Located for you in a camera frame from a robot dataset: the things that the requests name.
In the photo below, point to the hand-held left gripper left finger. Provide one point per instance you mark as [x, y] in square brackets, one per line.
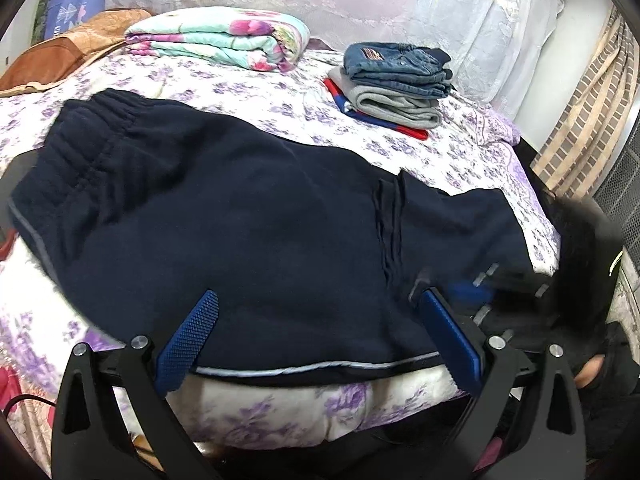
[187, 340]

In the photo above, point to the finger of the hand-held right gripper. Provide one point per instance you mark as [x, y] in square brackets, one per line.
[500, 322]
[470, 287]

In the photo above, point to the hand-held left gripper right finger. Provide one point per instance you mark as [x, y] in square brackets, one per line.
[452, 340]

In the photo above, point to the dark navy pants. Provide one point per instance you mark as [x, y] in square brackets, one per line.
[225, 220]

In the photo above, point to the person's right forearm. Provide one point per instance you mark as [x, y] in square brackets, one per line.
[617, 390]

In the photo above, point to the folded grey pants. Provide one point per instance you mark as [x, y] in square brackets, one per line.
[400, 107]

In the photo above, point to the person's right hand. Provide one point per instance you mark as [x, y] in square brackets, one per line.
[590, 372]

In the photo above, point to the grey mesh panel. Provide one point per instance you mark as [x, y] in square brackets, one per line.
[620, 180]

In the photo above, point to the purple floral quilted bed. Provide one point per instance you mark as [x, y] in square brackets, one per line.
[280, 410]

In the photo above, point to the brick pattern curtain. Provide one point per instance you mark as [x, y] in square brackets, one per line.
[595, 105]

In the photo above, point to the pink floral cloth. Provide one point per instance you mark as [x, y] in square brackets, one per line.
[20, 410]

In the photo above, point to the folded red blue garment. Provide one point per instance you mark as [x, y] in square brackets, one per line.
[350, 107]

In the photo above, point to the folded blue jeans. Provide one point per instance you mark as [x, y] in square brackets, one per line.
[395, 67]

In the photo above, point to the folded teal pink floral blanket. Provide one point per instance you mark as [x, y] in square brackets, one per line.
[215, 35]

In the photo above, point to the white lace cover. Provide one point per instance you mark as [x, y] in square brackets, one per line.
[350, 0]

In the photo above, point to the orange brown pillow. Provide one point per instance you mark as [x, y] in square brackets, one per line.
[65, 50]

